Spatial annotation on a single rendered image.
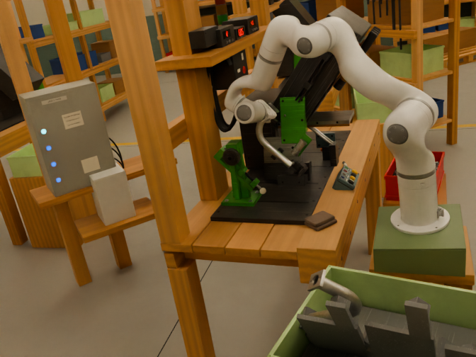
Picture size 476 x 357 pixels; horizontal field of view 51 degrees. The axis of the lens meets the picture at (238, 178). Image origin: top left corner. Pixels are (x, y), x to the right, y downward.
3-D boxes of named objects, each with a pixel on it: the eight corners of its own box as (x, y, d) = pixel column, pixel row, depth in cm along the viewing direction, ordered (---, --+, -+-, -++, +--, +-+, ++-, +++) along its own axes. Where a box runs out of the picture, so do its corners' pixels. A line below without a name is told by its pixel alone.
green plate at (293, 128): (310, 142, 231) (308, 96, 227) (306, 143, 223) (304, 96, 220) (286, 142, 235) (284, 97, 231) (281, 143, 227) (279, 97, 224)
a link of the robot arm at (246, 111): (240, 114, 201) (258, 126, 199) (227, 115, 189) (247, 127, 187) (250, 96, 199) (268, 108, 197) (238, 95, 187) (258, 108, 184)
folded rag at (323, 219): (324, 215, 193) (324, 209, 192) (338, 222, 186) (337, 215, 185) (303, 224, 188) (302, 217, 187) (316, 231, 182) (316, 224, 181)
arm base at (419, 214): (452, 206, 171) (450, 158, 164) (446, 236, 157) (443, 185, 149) (396, 205, 180) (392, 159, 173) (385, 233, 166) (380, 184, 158)
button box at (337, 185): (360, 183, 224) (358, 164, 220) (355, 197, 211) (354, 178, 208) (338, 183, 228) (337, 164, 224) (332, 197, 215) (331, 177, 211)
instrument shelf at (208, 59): (277, 31, 266) (275, 24, 264) (212, 66, 190) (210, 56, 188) (234, 36, 275) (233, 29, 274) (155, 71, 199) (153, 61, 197)
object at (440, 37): (459, 52, 880) (459, 26, 863) (497, 55, 810) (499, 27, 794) (406, 65, 840) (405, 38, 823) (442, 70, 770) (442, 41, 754)
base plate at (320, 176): (351, 133, 285) (350, 129, 284) (309, 225, 191) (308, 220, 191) (281, 134, 300) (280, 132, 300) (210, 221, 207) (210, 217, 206)
